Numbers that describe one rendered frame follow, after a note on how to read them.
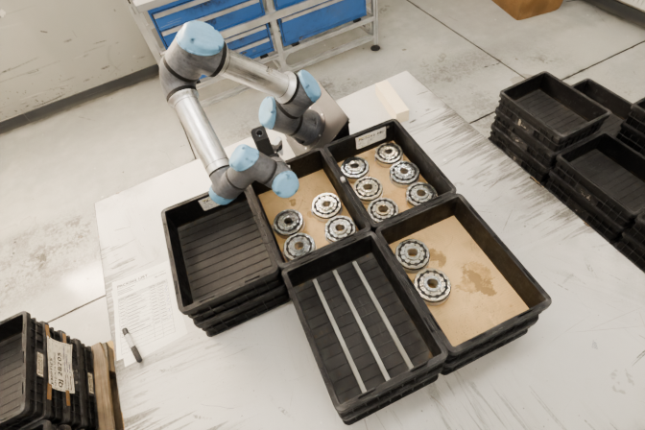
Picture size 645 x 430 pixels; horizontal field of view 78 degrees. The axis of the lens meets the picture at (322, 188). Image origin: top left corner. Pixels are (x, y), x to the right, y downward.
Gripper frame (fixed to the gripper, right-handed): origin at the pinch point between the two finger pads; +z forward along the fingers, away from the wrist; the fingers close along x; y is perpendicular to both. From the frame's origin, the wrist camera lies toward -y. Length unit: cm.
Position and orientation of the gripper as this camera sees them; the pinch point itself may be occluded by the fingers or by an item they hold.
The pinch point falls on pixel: (258, 141)
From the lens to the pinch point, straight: 140.1
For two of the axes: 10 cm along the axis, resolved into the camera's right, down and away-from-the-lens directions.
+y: 1.9, 8.6, 4.8
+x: 9.2, -3.3, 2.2
